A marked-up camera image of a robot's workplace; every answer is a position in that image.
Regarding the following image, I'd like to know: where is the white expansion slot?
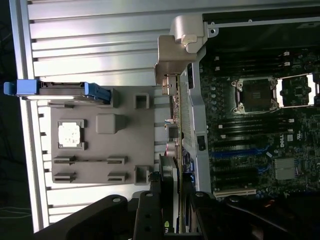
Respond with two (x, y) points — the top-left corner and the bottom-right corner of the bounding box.
(213, 188), (258, 199)

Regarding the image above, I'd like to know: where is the grey parts rack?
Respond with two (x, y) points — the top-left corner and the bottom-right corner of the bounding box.
(37, 86), (173, 185)

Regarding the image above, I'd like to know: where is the long blue expansion slot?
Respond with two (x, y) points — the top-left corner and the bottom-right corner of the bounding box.
(211, 146), (270, 159)

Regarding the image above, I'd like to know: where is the silver chipset heat sink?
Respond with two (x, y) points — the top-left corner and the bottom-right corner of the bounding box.
(273, 157), (300, 181)

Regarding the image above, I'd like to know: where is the open PC case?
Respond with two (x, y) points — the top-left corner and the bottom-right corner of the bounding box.
(169, 0), (320, 201)

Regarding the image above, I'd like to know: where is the silver CPU chip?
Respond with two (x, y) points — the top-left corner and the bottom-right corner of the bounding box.
(57, 121), (83, 148)

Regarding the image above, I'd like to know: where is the green Dell motherboard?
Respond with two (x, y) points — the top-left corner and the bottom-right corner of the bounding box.
(199, 47), (320, 201)

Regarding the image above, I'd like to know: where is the CPU socket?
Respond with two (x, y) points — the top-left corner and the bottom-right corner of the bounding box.
(231, 76), (280, 116)

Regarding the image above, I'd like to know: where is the open metal socket cover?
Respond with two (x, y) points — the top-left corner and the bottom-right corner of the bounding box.
(276, 73), (320, 109)

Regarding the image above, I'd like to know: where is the hard drive with blue caddy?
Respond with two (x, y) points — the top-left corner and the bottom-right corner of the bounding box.
(3, 79), (111, 105)

